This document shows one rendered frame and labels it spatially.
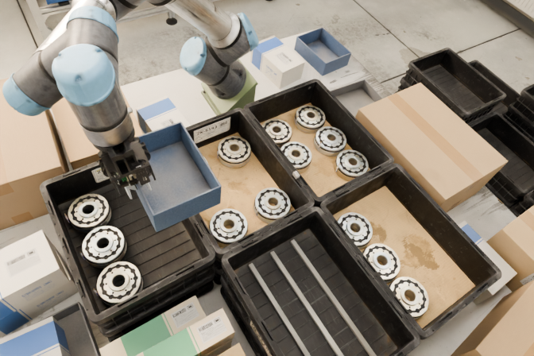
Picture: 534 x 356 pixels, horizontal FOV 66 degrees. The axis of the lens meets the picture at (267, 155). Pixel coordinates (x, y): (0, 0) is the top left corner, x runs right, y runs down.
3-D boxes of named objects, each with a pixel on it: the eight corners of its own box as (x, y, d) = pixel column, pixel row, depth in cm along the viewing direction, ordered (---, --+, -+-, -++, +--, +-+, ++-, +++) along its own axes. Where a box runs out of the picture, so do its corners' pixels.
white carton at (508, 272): (427, 250, 130) (439, 238, 123) (450, 233, 135) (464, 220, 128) (476, 304, 121) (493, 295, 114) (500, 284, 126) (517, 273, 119)
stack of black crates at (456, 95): (378, 121, 240) (408, 61, 204) (414, 105, 252) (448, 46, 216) (425, 171, 222) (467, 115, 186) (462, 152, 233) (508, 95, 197)
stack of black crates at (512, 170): (427, 171, 222) (457, 130, 195) (462, 151, 233) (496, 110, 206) (482, 230, 203) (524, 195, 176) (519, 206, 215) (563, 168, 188)
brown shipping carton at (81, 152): (59, 125, 143) (45, 93, 130) (122, 107, 151) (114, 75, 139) (83, 191, 129) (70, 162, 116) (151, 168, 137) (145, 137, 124)
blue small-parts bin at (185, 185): (121, 162, 93) (116, 143, 88) (182, 140, 99) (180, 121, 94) (156, 232, 84) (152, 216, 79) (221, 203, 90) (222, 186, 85)
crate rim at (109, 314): (40, 188, 105) (37, 183, 103) (150, 145, 117) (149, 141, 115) (94, 328, 87) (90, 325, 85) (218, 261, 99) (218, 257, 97)
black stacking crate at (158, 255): (52, 207, 113) (39, 184, 104) (154, 165, 125) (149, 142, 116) (103, 338, 95) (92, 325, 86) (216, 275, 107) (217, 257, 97)
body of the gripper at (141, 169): (118, 199, 74) (97, 162, 64) (103, 163, 78) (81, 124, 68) (158, 180, 76) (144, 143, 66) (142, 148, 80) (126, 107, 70)
